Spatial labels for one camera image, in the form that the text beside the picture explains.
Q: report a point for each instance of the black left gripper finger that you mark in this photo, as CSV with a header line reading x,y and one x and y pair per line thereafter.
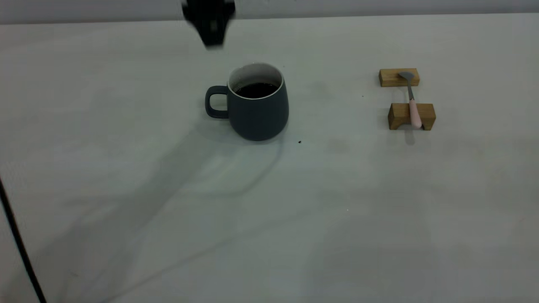
x,y
198,17
222,17

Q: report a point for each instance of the arched wooden block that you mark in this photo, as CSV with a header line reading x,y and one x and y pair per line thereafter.
x,y
399,114

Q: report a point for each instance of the dark grey ceramic mug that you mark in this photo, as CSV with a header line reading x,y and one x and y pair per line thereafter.
x,y
259,118

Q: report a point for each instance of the dark coffee liquid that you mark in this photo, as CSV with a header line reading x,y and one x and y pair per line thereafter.
x,y
256,90

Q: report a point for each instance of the flat rectangular wooden block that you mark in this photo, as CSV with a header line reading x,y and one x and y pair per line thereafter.
x,y
389,78

